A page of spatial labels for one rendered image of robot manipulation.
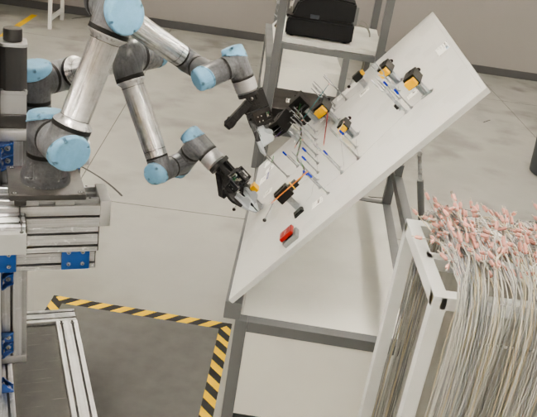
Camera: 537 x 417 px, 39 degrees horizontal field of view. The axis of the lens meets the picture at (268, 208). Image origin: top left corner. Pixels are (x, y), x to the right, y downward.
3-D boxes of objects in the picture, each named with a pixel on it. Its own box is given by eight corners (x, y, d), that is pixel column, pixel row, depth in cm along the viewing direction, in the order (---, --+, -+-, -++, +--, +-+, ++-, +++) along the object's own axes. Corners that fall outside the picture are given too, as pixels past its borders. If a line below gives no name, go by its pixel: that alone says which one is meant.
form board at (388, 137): (261, 169, 349) (258, 166, 348) (434, 14, 315) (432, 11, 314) (232, 304, 242) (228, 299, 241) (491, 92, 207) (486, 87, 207)
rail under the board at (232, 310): (222, 318, 244) (225, 300, 242) (254, 179, 351) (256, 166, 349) (239, 320, 244) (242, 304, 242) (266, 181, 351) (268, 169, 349)
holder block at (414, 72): (436, 78, 246) (418, 58, 244) (431, 93, 238) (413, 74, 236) (424, 85, 249) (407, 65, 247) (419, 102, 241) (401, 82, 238)
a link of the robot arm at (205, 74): (187, 85, 243) (215, 73, 247) (204, 96, 235) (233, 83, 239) (182, 63, 238) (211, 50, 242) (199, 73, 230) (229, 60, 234)
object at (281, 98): (266, 120, 350) (268, 107, 347) (271, 98, 382) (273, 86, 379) (336, 131, 350) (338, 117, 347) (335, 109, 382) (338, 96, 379)
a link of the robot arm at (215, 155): (198, 165, 258) (213, 154, 263) (206, 174, 258) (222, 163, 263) (204, 155, 252) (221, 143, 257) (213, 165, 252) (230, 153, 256)
